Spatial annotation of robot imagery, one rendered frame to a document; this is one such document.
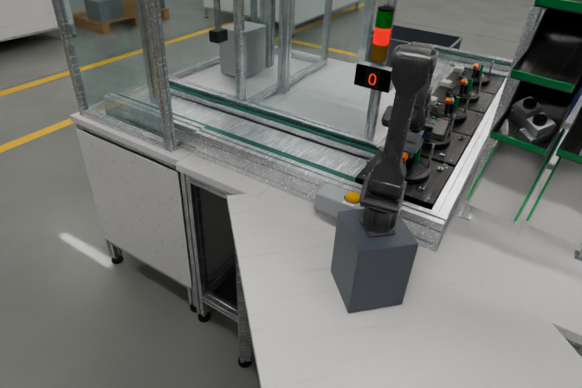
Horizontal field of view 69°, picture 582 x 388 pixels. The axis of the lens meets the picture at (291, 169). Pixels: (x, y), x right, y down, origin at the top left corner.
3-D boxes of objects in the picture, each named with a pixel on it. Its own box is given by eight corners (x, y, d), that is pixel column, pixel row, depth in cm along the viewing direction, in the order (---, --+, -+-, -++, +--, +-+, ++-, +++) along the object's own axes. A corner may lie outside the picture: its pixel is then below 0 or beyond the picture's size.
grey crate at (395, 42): (441, 83, 299) (449, 50, 286) (359, 64, 325) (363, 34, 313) (455, 67, 330) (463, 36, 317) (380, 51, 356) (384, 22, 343)
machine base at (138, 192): (197, 315, 200) (178, 160, 154) (108, 261, 227) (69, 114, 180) (332, 179, 301) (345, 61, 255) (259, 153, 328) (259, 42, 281)
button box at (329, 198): (378, 235, 118) (382, 217, 115) (313, 208, 127) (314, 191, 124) (387, 222, 123) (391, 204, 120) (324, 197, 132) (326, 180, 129)
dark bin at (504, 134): (544, 157, 101) (551, 136, 95) (489, 138, 108) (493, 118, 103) (588, 82, 111) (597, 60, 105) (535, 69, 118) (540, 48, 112)
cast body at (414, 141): (416, 154, 125) (420, 133, 122) (401, 150, 127) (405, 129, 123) (423, 143, 131) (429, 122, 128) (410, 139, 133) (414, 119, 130)
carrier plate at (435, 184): (431, 210, 121) (433, 203, 119) (354, 182, 131) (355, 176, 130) (452, 171, 138) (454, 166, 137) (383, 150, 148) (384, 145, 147)
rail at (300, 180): (436, 252, 119) (445, 223, 113) (197, 156, 157) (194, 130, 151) (441, 241, 123) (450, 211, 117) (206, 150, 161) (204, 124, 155)
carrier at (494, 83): (494, 98, 193) (502, 72, 186) (441, 86, 203) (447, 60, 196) (502, 82, 210) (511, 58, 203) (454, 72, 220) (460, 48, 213)
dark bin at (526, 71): (571, 93, 92) (580, 67, 87) (509, 77, 100) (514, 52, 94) (616, 20, 102) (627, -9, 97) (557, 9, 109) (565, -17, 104)
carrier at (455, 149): (454, 170, 139) (463, 136, 132) (384, 148, 149) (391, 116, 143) (469, 141, 157) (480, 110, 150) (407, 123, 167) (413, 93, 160)
